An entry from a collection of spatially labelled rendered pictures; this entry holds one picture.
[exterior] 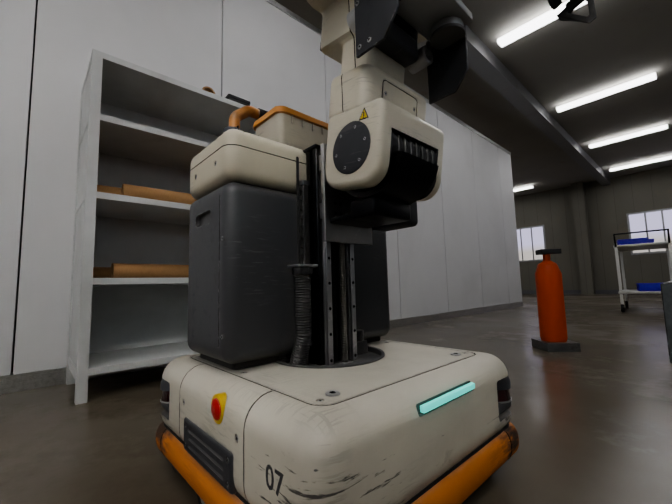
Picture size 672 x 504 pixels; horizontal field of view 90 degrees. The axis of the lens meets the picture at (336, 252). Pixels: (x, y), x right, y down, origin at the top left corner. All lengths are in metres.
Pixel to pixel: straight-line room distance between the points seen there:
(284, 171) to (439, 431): 0.63
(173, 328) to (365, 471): 1.90
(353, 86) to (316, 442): 0.62
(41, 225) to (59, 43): 0.99
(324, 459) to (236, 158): 0.59
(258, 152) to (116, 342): 1.65
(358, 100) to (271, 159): 0.25
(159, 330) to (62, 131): 1.19
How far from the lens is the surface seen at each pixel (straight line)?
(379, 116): 0.67
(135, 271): 1.94
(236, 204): 0.75
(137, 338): 2.27
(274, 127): 0.96
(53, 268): 2.22
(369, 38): 0.73
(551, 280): 2.60
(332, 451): 0.49
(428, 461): 0.66
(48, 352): 2.24
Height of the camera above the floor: 0.45
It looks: 6 degrees up
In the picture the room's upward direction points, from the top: 2 degrees counter-clockwise
